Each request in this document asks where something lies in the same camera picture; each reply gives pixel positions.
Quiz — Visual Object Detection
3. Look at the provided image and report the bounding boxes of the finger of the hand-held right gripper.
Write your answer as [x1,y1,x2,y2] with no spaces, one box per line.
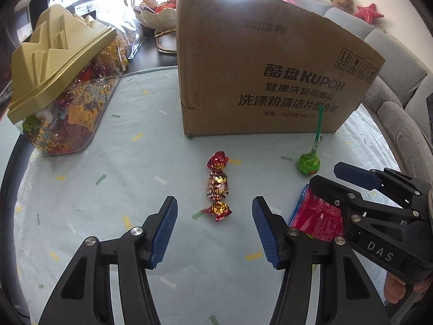
[333,162,433,208]
[309,175,420,241]

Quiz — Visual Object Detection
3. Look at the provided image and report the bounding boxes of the red gold foil candy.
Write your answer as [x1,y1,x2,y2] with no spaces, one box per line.
[201,149,233,223]

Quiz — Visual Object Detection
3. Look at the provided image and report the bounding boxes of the red star plush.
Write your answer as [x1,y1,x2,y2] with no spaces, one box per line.
[353,3,385,24]

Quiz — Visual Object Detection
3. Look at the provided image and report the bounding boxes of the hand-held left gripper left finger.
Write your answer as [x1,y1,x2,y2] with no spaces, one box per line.
[37,196,179,325]

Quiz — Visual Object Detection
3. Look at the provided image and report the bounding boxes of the candy jar with gold lid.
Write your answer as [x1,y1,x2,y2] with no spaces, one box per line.
[7,4,129,157]

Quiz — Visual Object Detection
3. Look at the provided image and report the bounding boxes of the small green lollipop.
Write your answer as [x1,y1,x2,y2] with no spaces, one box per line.
[297,106,324,177]

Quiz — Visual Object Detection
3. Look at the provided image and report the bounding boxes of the white shell bowl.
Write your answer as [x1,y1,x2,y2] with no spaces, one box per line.
[133,0,178,54]

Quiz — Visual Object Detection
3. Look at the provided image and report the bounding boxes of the brown plush toy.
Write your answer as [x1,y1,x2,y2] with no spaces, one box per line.
[330,0,356,15]

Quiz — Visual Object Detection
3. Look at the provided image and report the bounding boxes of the brown cardboard box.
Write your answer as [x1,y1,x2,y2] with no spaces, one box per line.
[176,0,386,138]

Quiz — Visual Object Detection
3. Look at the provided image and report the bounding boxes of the grey curved sofa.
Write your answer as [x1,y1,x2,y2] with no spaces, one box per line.
[291,0,433,177]

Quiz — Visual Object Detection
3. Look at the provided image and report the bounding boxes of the pink snack packet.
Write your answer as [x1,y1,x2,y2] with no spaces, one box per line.
[288,184,344,242]

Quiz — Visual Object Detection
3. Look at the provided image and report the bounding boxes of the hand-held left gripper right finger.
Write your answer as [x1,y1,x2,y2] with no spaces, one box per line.
[252,196,388,325]

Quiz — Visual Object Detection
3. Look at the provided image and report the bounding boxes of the clear plastic bag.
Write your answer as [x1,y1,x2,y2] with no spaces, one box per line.
[117,5,147,60]

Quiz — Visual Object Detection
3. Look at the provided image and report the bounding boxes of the person's right hand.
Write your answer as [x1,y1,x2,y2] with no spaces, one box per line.
[384,272,430,307]

